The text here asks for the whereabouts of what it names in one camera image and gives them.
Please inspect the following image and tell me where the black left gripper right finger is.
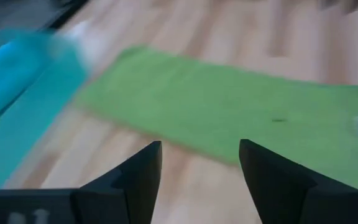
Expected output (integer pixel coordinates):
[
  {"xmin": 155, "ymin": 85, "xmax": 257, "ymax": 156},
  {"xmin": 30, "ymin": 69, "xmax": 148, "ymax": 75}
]
[{"xmin": 239, "ymin": 139, "xmax": 358, "ymax": 224}]

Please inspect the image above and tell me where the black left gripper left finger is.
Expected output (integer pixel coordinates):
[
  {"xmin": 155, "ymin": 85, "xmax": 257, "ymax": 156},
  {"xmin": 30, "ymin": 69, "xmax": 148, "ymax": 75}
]
[{"xmin": 0, "ymin": 140, "xmax": 163, "ymax": 224}]

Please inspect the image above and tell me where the green microfiber towel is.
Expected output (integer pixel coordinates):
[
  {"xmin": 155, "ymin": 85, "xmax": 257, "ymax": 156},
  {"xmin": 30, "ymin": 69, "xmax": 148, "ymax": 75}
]
[{"xmin": 73, "ymin": 45, "xmax": 358, "ymax": 191}]

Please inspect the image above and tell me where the teal translucent plastic basket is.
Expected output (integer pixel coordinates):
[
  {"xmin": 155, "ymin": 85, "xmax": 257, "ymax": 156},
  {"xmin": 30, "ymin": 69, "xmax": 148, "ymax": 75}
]
[{"xmin": 0, "ymin": 27, "xmax": 90, "ymax": 189}]

